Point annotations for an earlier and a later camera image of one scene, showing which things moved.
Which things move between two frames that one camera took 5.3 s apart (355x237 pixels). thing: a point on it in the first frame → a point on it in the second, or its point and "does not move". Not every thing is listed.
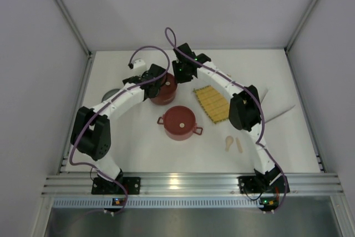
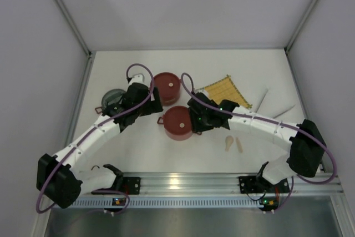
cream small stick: x=239 y=145 does not move
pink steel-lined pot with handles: x=196 y=131 does not move
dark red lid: x=179 y=121 does not move
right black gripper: x=182 y=73 → x=192 y=116
